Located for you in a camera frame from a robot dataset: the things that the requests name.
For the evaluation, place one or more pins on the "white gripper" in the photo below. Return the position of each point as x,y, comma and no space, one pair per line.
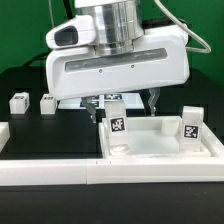
89,57

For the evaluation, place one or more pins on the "white square table top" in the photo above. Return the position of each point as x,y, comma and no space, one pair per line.
157,137

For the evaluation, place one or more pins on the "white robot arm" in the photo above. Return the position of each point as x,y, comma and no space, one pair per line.
103,10

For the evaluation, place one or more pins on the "white marker sheet with tags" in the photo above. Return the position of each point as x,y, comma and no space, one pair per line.
131,100

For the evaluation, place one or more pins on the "white U-shaped obstacle fence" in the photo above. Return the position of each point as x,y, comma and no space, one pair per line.
105,171

